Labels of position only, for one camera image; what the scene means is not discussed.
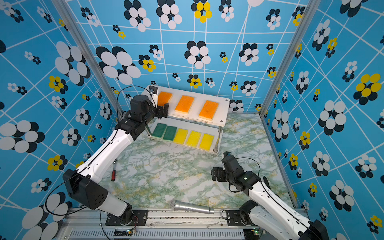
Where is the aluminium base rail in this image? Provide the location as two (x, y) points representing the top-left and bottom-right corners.
(55, 207), (319, 240)

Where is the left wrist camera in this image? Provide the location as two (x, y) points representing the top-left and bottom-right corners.
(149, 85), (158, 95)

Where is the aluminium frame post right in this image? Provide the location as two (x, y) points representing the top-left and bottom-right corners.
(259, 0), (321, 117)

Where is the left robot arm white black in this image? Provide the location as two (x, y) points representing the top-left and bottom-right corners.
(63, 95), (170, 224)

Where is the green sponge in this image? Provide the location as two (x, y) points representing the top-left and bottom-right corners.
(152, 123), (168, 139)
(163, 126), (178, 142)

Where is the orange sponge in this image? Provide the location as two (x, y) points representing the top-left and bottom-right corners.
(199, 101), (219, 121)
(175, 95), (195, 115)
(158, 92), (173, 107)

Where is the aluminium frame post left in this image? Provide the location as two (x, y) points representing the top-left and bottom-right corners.
(52, 1), (123, 117)

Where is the aluminium frame post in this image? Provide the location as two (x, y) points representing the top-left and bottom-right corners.
(52, 1), (123, 117)
(259, 0), (321, 117)

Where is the yellow sponge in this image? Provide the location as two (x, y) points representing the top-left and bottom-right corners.
(186, 131), (202, 148)
(199, 134), (214, 152)
(173, 128), (189, 145)

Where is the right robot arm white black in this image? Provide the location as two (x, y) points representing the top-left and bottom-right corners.
(211, 152), (329, 240)

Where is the white two-tier shelf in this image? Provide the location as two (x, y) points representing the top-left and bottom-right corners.
(148, 86), (230, 155)

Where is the silver microphone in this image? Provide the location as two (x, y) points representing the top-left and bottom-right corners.
(170, 200), (215, 215)

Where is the red handled ratchet wrench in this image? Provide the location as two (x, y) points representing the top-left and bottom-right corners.
(111, 159), (117, 182)

